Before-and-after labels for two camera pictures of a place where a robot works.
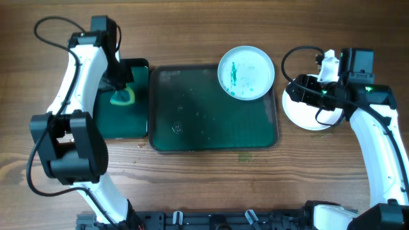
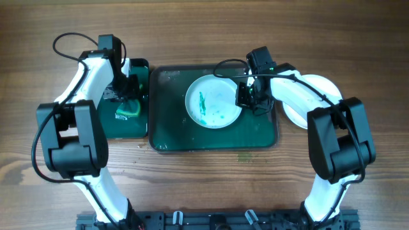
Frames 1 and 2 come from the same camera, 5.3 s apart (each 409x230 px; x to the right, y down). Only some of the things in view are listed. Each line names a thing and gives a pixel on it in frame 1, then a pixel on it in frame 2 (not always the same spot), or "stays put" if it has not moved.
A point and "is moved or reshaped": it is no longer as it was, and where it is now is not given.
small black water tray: (130, 121) stays put
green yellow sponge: (125, 97) is moved or reshaped
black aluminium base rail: (262, 220) stays put
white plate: (246, 73) is moved or reshaped
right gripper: (302, 95) → (241, 98)
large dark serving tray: (190, 112) stays put
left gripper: (126, 77) → (131, 91)
